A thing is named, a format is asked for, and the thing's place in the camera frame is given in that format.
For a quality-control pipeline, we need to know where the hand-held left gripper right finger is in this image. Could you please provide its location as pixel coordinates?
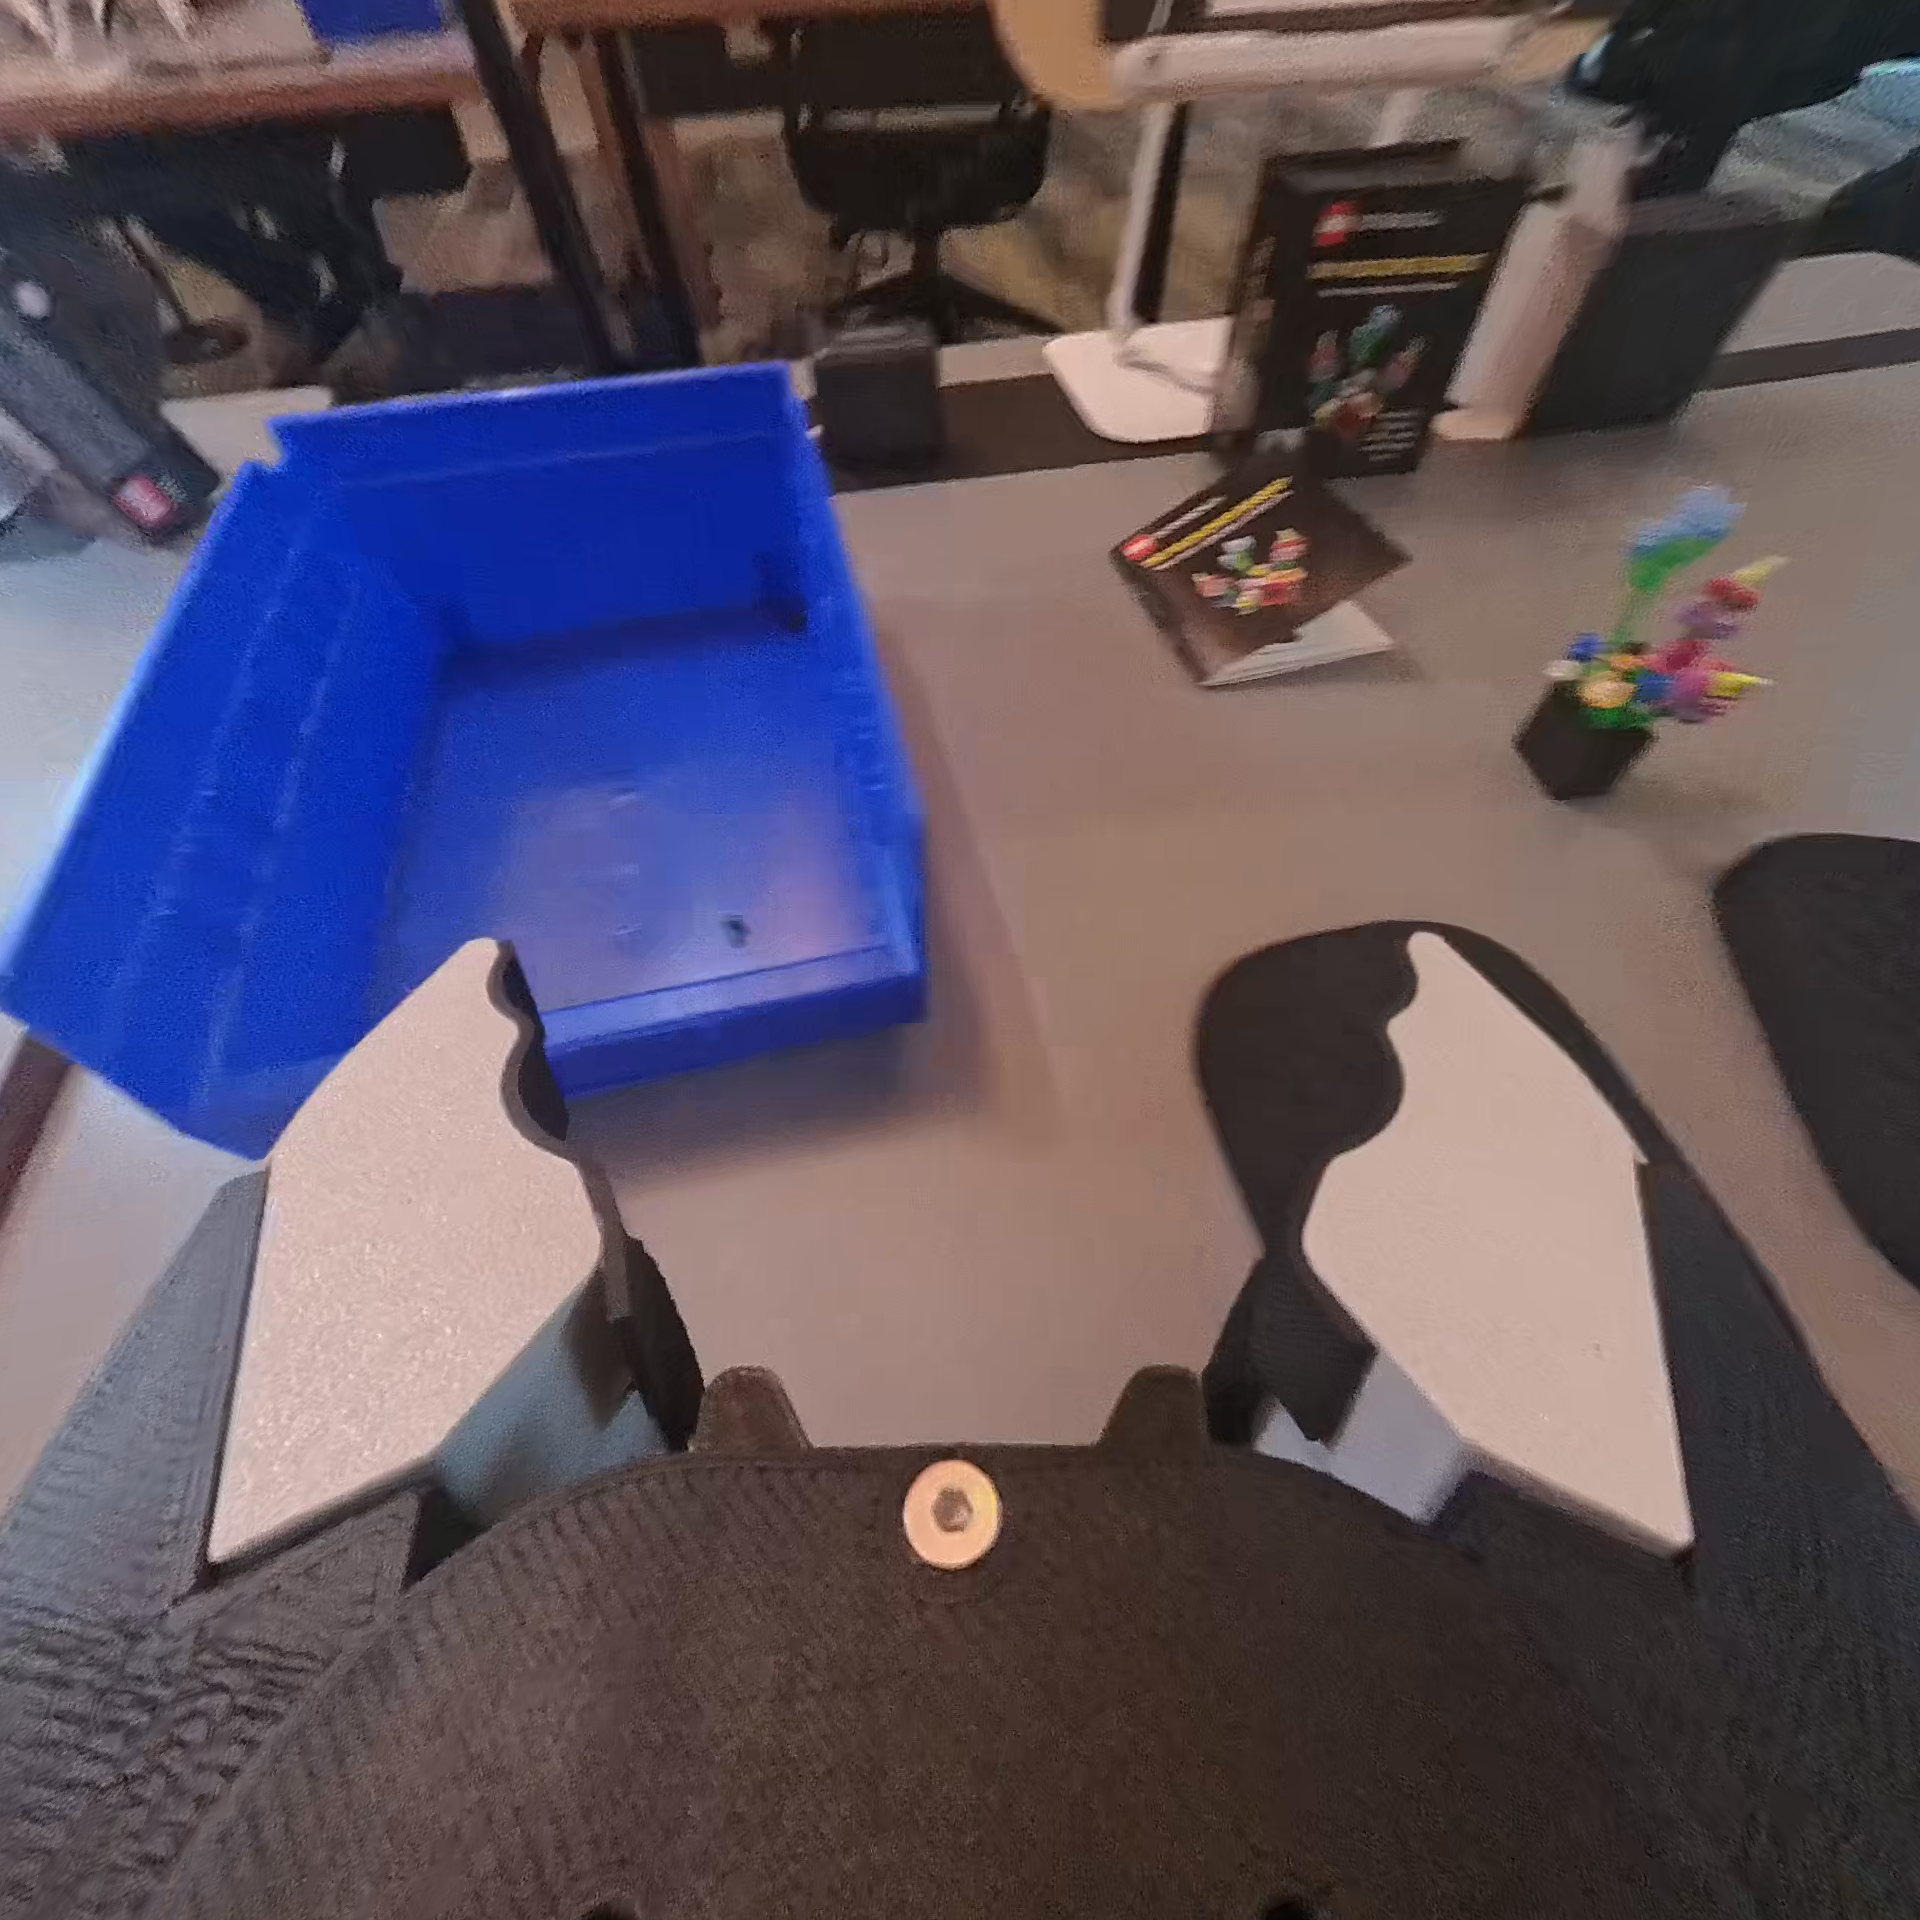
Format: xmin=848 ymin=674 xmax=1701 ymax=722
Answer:
xmin=1201 ymin=928 xmax=1701 ymax=1560

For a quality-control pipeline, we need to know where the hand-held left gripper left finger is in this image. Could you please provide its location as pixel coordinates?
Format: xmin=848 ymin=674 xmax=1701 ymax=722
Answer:
xmin=202 ymin=937 xmax=706 ymax=1569

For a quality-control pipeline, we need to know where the lego instruction booklet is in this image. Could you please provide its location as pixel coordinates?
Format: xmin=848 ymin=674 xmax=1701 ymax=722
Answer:
xmin=1110 ymin=447 xmax=1416 ymax=692

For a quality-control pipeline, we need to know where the lego flower bouquet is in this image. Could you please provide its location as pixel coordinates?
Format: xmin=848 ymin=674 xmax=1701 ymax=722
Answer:
xmin=1512 ymin=485 xmax=1792 ymax=805

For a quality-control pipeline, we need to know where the black lego set box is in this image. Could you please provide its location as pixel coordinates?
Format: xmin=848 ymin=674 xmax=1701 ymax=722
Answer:
xmin=1227 ymin=138 xmax=1536 ymax=481

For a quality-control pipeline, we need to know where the large blue plastic bin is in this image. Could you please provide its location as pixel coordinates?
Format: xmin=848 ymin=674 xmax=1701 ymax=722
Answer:
xmin=0 ymin=359 xmax=932 ymax=1161

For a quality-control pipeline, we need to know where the black printed cardboard box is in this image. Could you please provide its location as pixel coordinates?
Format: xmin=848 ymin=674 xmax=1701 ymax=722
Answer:
xmin=0 ymin=247 xmax=230 ymax=546

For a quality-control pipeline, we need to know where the small black box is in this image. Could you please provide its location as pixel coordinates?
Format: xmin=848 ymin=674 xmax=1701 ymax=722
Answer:
xmin=814 ymin=319 xmax=950 ymax=470

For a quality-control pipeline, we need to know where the white document stand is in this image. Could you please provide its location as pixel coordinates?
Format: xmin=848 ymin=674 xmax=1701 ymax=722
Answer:
xmin=1041 ymin=28 xmax=1566 ymax=447

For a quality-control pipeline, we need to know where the black block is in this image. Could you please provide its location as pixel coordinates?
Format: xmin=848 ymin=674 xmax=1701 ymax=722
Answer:
xmin=1529 ymin=191 xmax=1805 ymax=441

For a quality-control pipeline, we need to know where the black metal pole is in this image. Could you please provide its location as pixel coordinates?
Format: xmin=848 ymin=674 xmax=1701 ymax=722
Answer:
xmin=450 ymin=0 xmax=641 ymax=378

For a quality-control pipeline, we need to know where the wooden work table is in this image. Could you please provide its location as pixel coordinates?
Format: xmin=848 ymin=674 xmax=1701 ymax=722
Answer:
xmin=0 ymin=28 xmax=501 ymax=149

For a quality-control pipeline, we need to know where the black office chair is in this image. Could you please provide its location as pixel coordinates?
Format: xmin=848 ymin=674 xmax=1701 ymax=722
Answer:
xmin=778 ymin=76 xmax=1056 ymax=350

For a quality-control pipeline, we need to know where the beige rounded board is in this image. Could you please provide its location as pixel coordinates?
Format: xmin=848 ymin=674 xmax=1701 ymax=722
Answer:
xmin=990 ymin=0 xmax=1190 ymax=117

